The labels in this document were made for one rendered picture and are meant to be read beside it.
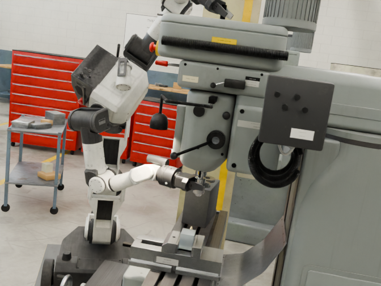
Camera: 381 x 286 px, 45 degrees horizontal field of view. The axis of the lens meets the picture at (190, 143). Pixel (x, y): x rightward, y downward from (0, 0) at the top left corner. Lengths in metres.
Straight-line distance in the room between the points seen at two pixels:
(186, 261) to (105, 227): 0.98
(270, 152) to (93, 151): 0.79
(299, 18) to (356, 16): 9.31
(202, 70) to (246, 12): 1.88
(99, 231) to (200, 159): 1.07
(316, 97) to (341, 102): 0.29
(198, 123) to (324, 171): 0.49
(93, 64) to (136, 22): 9.13
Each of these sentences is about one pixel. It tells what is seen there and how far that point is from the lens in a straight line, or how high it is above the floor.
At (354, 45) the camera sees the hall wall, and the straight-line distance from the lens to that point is 10.97.
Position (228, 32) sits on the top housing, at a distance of 1.67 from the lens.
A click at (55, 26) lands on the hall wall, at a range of 11.95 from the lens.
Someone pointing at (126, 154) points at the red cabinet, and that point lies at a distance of 6.82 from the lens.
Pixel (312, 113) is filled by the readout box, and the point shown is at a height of 1.63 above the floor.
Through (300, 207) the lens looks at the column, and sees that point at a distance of 1.71.
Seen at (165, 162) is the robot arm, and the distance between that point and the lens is 1.93.
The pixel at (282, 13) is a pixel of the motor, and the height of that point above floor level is 1.93.
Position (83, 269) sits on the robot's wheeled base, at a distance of 2.53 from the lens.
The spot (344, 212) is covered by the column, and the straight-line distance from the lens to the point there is 1.71.
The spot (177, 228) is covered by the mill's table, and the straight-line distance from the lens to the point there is 2.15.
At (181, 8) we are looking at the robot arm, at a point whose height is 1.94.
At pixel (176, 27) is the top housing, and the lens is 1.70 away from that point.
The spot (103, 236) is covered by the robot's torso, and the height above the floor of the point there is 0.68.
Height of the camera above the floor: 1.76
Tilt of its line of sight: 11 degrees down
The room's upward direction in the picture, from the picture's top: 7 degrees clockwise
